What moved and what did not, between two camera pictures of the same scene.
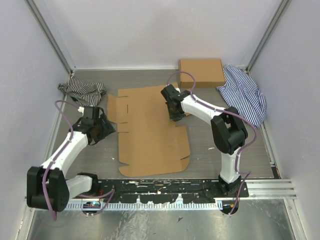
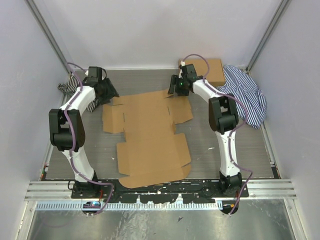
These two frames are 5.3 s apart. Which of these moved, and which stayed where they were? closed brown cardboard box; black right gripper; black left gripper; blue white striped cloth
Moved: black right gripper; black left gripper
Stayed: blue white striped cloth; closed brown cardboard box
